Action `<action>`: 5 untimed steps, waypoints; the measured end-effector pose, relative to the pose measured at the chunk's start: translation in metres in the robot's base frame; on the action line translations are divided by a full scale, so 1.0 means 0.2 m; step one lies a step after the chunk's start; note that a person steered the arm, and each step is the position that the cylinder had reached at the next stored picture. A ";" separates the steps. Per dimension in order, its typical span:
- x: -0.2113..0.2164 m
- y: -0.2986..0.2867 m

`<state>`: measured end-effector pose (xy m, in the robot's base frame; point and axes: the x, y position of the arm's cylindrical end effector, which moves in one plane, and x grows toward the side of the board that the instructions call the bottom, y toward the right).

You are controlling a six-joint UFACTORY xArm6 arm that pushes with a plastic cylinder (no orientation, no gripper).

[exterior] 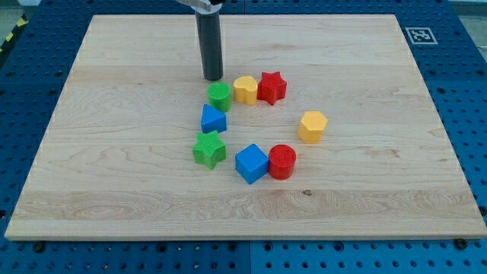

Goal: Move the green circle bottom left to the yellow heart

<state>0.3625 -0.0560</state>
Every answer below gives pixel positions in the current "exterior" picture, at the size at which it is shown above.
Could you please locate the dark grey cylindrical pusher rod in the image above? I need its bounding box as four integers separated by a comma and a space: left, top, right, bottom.
196, 11, 223, 81

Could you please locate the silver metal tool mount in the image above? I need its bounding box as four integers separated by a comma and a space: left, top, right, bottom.
175, 0, 225, 11

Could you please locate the green cylinder block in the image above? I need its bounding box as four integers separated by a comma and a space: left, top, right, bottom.
207, 82, 231, 113

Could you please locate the yellow heart block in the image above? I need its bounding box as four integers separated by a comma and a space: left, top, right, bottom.
233, 75, 258, 106

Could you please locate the red star block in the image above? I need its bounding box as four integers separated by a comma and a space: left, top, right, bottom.
257, 72, 287, 105

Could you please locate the blue triangle block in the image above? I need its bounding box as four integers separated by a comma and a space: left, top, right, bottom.
200, 104, 227, 133

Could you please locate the green star block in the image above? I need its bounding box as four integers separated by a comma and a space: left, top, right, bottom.
193, 130, 226, 170

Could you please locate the blue cube block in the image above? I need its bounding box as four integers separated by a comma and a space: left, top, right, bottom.
235, 144, 269, 184

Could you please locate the yellow hexagon block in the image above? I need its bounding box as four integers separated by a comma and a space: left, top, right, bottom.
298, 111, 328, 144

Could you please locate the red cylinder block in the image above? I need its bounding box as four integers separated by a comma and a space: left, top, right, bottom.
268, 144, 297, 180

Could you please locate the white fiducial marker tag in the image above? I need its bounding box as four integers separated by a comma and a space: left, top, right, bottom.
405, 27, 438, 45

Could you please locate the light wooden board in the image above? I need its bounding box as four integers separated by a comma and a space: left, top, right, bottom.
5, 14, 486, 241

